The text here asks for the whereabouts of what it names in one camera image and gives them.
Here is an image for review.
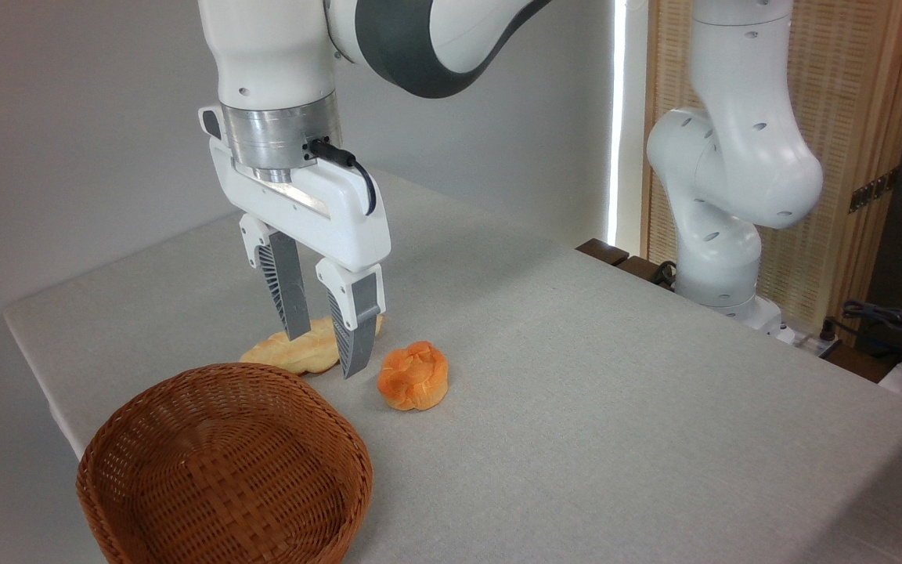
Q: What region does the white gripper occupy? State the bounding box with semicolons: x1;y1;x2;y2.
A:
199;105;392;380

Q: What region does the round orange bread roll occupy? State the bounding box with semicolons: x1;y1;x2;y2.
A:
377;341;450;412

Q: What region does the long pale bread loaf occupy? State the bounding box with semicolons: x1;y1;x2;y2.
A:
240;313;384;376

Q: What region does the brown wicker basket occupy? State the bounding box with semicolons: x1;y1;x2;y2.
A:
76;363;374;564

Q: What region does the dark brown wooden block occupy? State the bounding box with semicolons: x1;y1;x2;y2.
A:
615;255;676;292
576;238;630;267

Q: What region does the white power strip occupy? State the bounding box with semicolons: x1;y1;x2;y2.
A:
778;324;843;358

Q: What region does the black screen hinge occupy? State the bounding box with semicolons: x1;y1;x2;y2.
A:
848;167;900;214

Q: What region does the wooden rattan folding screen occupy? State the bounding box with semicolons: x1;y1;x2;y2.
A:
640;0;902;347

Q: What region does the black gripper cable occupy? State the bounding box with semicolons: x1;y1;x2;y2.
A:
304;138;378;217

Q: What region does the bundle of black cables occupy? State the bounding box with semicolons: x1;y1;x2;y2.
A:
821;299;902;369

